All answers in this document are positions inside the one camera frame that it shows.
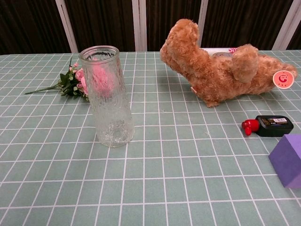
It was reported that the green checked tablecloth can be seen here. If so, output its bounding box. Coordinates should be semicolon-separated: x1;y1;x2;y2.
0;49;301;226

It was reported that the white metal frame post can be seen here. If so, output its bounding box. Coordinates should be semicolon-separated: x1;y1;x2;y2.
278;0;301;50
131;0;148;52
55;0;79;54
197;0;209;47

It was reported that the round pink hang tag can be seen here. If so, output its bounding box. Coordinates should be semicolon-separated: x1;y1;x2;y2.
272;70;295;90

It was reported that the plastic food wrap roll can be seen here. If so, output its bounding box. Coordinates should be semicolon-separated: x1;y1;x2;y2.
199;47;240;57

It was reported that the clear packing tape roll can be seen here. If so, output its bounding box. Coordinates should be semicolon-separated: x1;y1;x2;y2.
212;51;234;58

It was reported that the transparent textured glass vase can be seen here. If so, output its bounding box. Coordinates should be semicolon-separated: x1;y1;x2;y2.
78;45;135;148

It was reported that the purple foam cube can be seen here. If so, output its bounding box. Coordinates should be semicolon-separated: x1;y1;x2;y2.
268;134;301;190

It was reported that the brown plush teddy bear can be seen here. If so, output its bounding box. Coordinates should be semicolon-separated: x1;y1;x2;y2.
159;18;299;108

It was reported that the black bottle with red cap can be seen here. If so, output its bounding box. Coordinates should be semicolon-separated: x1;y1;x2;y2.
241;114;294;138

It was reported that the pink artificial flower bouquet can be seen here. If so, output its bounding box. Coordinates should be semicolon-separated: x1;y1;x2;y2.
24;56;118;102

